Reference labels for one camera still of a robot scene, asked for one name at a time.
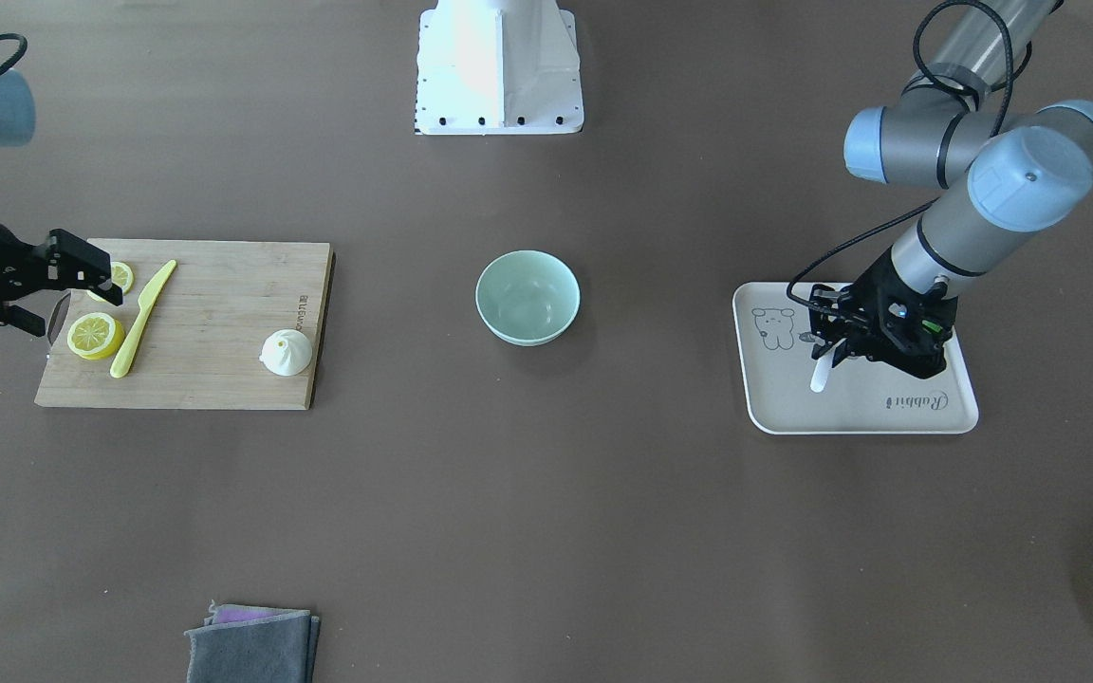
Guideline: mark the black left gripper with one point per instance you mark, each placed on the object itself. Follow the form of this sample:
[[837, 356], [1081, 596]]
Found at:
[[870, 289]]

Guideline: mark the lemon half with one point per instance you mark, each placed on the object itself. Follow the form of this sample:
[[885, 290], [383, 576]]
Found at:
[[95, 336]]

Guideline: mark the wooden cutting board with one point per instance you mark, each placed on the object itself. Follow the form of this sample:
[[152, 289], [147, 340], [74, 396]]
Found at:
[[202, 343]]

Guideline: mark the lemon slice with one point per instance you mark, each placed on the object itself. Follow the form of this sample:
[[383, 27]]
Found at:
[[121, 275]]

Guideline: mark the white ceramic spoon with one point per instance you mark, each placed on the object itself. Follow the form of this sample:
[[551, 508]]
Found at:
[[822, 371]]

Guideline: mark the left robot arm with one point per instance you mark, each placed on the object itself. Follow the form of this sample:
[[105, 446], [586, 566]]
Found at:
[[1002, 181]]

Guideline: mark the yellow plastic knife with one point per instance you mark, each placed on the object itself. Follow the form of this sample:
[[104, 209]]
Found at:
[[147, 301]]

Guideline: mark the light green ceramic bowl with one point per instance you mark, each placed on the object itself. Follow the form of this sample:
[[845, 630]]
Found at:
[[527, 297]]

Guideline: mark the beige rabbit serving tray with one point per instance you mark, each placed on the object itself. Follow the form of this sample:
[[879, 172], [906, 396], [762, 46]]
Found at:
[[859, 397]]

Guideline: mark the folded grey cloth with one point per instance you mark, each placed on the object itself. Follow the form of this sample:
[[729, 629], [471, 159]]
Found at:
[[245, 643]]

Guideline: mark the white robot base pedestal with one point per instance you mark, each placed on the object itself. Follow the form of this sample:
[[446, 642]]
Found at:
[[498, 68]]

